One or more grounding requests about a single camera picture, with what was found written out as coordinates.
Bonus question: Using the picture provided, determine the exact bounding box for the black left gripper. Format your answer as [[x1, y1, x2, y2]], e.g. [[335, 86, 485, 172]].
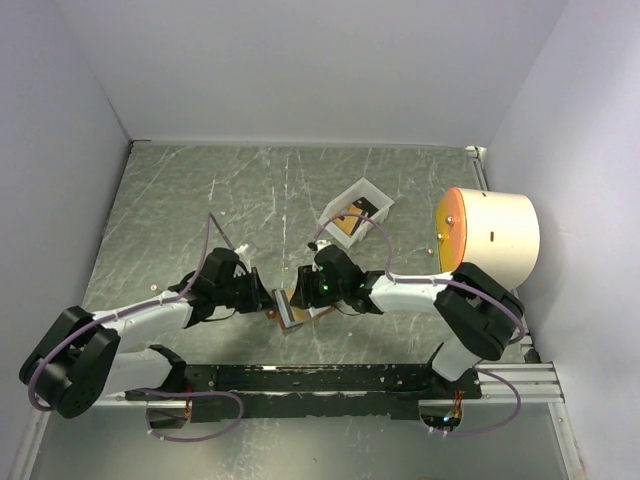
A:
[[214, 265, 278, 312]]

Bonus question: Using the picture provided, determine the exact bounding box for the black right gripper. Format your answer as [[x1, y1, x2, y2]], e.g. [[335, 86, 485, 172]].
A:
[[289, 264, 347, 309]]

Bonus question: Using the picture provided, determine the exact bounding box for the gold credit card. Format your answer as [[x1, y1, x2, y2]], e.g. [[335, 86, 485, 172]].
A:
[[291, 307, 316, 322]]

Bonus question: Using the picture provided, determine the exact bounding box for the brown leather card holder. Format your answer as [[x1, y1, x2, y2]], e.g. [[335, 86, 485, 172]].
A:
[[266, 288, 335, 331]]

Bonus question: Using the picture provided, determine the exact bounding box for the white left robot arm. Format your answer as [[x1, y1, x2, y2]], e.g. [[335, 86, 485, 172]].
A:
[[19, 247, 274, 419]]

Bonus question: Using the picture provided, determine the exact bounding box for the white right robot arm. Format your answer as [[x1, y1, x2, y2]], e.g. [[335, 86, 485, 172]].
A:
[[290, 245, 524, 398]]

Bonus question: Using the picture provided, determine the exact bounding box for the gold card with stripe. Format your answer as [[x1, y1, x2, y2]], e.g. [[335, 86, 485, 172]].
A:
[[333, 197, 378, 237]]

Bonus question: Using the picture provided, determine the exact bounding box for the white plastic card bin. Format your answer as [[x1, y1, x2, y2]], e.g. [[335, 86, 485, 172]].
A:
[[317, 178, 394, 249]]

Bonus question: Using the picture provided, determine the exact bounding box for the white cylinder with orange lid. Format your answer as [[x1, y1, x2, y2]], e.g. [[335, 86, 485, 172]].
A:
[[435, 187, 540, 290]]

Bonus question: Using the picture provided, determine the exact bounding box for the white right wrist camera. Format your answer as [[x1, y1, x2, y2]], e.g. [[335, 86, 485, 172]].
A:
[[307, 240, 332, 253]]

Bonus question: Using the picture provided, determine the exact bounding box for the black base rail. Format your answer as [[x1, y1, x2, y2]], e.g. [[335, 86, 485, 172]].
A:
[[123, 362, 484, 424]]

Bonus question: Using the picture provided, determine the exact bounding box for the aluminium extrusion rail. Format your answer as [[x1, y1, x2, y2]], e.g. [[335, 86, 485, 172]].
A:
[[476, 363, 565, 404]]

